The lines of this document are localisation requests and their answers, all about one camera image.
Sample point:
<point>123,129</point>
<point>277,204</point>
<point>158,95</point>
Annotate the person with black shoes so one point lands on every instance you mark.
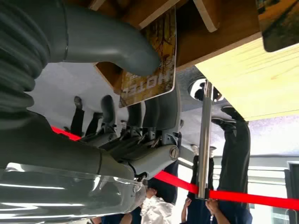
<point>77,122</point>
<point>235,160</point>

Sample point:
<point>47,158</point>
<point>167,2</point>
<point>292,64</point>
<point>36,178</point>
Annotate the red barrier belt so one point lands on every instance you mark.
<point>177,182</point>
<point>257,200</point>

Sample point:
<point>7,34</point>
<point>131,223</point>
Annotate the dark yellow key card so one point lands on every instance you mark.
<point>280,28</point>

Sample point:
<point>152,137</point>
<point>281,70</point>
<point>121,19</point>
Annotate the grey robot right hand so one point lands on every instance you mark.
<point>69,160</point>

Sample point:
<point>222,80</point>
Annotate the wooden divided card box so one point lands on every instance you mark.
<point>198,46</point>

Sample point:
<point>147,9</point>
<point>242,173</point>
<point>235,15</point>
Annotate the person in white top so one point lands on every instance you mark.
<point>156,213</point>

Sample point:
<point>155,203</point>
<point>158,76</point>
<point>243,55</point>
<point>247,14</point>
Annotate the chrome stanchion post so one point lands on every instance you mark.
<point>204,139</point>

